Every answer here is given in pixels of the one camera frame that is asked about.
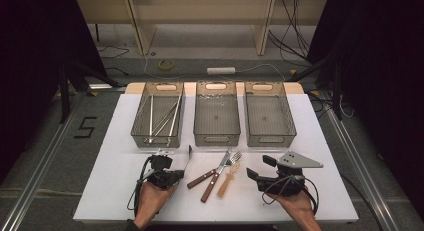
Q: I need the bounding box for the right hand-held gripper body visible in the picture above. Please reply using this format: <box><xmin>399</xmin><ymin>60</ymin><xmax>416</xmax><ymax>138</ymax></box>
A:
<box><xmin>256</xmin><ymin>150</ymin><xmax>325</xmax><ymax>197</ymax></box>

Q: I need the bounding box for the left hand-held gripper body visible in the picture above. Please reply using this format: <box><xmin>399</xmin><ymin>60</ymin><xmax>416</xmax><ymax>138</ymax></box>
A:
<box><xmin>146</xmin><ymin>149</ymin><xmax>186</xmax><ymax>191</ymax></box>

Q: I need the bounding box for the light wood handled fork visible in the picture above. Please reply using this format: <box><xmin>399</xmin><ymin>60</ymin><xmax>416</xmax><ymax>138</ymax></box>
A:
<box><xmin>216</xmin><ymin>161</ymin><xmax>242</xmax><ymax>199</ymax></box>

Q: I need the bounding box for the smoky clear plastic bin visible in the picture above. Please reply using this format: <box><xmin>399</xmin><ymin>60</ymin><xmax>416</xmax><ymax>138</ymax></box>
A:
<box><xmin>130</xmin><ymin>81</ymin><xmax>186</xmax><ymax>149</ymax></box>
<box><xmin>244</xmin><ymin>80</ymin><xmax>298</xmax><ymax>148</ymax></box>
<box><xmin>193</xmin><ymin>80</ymin><xmax>242</xmax><ymax>148</ymax></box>

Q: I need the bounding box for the wooden handled metal fork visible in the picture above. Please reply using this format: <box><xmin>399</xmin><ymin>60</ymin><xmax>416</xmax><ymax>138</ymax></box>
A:
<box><xmin>186</xmin><ymin>150</ymin><xmax>244</xmax><ymax>190</ymax></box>

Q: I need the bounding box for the long metal spoon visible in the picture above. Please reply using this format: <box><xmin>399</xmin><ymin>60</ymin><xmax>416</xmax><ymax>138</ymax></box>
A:
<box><xmin>182</xmin><ymin>144</ymin><xmax>195</xmax><ymax>174</ymax></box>

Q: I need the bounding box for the wooden handled table knife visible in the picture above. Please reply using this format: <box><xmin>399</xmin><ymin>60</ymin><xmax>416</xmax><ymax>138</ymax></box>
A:
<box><xmin>199</xmin><ymin>148</ymin><xmax>233</xmax><ymax>204</ymax></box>

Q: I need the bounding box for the metal chopstick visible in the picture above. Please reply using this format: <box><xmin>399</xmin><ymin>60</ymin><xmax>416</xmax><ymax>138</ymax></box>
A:
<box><xmin>153</xmin><ymin>105</ymin><xmax>180</xmax><ymax>138</ymax></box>
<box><xmin>149</xmin><ymin>101</ymin><xmax>179</xmax><ymax>136</ymax></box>

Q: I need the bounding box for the white chopstick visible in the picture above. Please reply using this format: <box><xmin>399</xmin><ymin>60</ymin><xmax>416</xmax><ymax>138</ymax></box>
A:
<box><xmin>148</xmin><ymin>94</ymin><xmax>155</xmax><ymax>145</ymax></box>
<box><xmin>167</xmin><ymin>93</ymin><xmax>184</xmax><ymax>139</ymax></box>

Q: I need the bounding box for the person's left hand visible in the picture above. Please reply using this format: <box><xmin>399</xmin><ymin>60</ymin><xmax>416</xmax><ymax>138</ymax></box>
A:
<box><xmin>134</xmin><ymin>182</ymin><xmax>178</xmax><ymax>226</ymax></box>

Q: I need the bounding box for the person's right hand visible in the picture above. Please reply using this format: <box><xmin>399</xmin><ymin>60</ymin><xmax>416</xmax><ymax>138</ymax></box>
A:
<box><xmin>267</xmin><ymin>187</ymin><xmax>317</xmax><ymax>226</ymax></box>

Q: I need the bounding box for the white table sheet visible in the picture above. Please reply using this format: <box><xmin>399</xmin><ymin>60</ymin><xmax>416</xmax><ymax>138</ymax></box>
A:
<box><xmin>72</xmin><ymin>92</ymin><xmax>360</xmax><ymax>224</ymax></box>

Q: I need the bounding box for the black stand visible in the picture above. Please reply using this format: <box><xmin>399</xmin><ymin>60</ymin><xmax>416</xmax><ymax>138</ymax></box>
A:
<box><xmin>57</xmin><ymin>55</ymin><xmax>121</xmax><ymax>126</ymax></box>
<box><xmin>286</xmin><ymin>54</ymin><xmax>345</xmax><ymax>122</ymax></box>

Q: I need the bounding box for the white power strip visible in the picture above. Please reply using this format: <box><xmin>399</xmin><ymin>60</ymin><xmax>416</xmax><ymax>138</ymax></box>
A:
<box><xmin>206</xmin><ymin>66</ymin><xmax>237</xmax><ymax>76</ymax></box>

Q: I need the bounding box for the white flat bar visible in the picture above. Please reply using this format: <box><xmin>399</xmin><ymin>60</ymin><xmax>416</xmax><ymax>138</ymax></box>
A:
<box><xmin>87</xmin><ymin>83</ymin><xmax>115</xmax><ymax>91</ymax></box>

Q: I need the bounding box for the yellow tape roll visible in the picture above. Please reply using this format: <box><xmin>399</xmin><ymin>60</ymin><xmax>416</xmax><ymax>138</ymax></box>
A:
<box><xmin>157</xmin><ymin>58</ymin><xmax>176</xmax><ymax>72</ymax></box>

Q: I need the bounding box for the black curtain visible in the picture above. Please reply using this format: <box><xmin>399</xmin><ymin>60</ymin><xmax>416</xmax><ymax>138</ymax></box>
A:
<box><xmin>306</xmin><ymin>0</ymin><xmax>424</xmax><ymax>214</ymax></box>
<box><xmin>0</xmin><ymin>0</ymin><xmax>110</xmax><ymax>187</ymax></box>

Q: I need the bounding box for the beige wooden desk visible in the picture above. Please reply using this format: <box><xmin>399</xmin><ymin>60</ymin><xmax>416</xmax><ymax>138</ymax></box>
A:
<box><xmin>75</xmin><ymin>0</ymin><xmax>330</xmax><ymax>57</ymax></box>

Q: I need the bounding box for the left hand-held gripper cable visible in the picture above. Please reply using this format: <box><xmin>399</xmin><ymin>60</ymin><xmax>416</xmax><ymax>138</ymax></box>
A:
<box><xmin>126</xmin><ymin>155</ymin><xmax>156</xmax><ymax>219</ymax></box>

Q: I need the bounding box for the hand-held gripper cable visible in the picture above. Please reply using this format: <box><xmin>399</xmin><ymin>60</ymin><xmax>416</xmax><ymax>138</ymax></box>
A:
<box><xmin>261</xmin><ymin>164</ymin><xmax>384</xmax><ymax>231</ymax></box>
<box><xmin>126</xmin><ymin>155</ymin><xmax>156</xmax><ymax>219</ymax></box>

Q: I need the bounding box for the right hand-held gripper cable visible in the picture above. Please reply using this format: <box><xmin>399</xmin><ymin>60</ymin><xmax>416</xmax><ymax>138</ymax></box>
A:
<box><xmin>261</xmin><ymin>164</ymin><xmax>384</xmax><ymax>231</ymax></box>

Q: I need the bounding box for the metal floor rail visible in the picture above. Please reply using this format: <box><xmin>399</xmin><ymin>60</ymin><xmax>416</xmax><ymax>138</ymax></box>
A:
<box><xmin>0</xmin><ymin>90</ymin><xmax>89</xmax><ymax>231</ymax></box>
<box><xmin>319</xmin><ymin>100</ymin><xmax>402</xmax><ymax>231</ymax></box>

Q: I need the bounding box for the white floor cable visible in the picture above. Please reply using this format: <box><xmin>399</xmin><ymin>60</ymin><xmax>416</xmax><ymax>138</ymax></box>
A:
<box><xmin>234</xmin><ymin>63</ymin><xmax>288</xmax><ymax>83</ymax></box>
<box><xmin>142</xmin><ymin>52</ymin><xmax>210</xmax><ymax>82</ymax></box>

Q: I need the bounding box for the thin black floor cable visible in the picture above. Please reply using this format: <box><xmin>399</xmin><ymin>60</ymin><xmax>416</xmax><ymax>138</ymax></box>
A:
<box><xmin>96</xmin><ymin>44</ymin><xmax>131</xmax><ymax>77</ymax></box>

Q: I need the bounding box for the black cable bundle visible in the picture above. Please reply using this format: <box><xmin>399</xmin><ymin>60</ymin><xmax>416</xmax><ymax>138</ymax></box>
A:
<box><xmin>267</xmin><ymin>0</ymin><xmax>313</xmax><ymax>64</ymax></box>

